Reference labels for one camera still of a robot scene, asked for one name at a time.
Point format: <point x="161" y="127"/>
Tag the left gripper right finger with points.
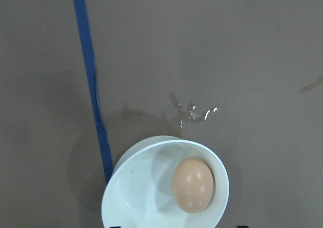
<point x="242" y="226"/>

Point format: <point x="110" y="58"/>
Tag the brown egg from bowl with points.
<point x="192" y="185"/>

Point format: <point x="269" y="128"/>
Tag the white bowl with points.
<point x="139" y="192"/>

